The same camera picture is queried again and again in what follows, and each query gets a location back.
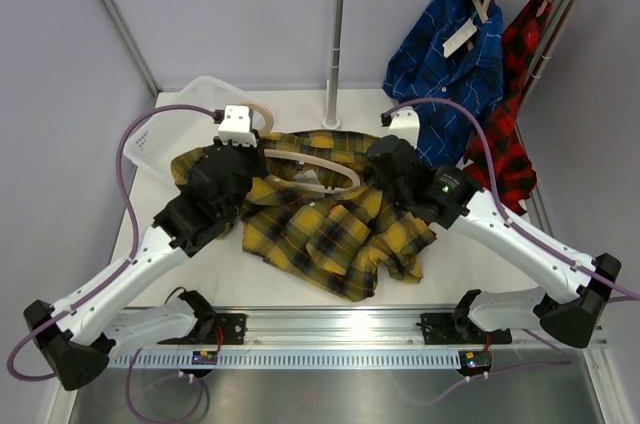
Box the yellow plaid shirt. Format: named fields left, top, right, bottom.
left=169, top=128, right=441, bottom=303

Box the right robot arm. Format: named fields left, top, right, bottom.
left=366, top=135, right=621, bottom=349

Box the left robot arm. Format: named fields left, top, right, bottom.
left=23, top=140, right=267, bottom=391

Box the red plaid shirt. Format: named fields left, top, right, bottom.
left=482, top=0, right=551, bottom=216

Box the blue plaid shirt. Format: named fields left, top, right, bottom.
left=382, top=0, right=503, bottom=168

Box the white plastic basket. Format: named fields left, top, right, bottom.
left=123, top=76, right=252, bottom=186

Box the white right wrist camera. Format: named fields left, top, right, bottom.
left=381, top=108, right=420, bottom=148

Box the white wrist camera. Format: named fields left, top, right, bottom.
left=381, top=108, right=420, bottom=148
left=217, top=105, right=258, bottom=147

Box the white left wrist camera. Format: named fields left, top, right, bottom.
left=217, top=105, right=258, bottom=147

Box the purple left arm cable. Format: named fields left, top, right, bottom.
left=5, top=103, right=221, bottom=420

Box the aluminium mounting rail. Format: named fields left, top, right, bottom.
left=64, top=307, right=609, bottom=348

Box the white slotted cable duct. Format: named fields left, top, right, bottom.
left=110, top=349, right=462, bottom=370

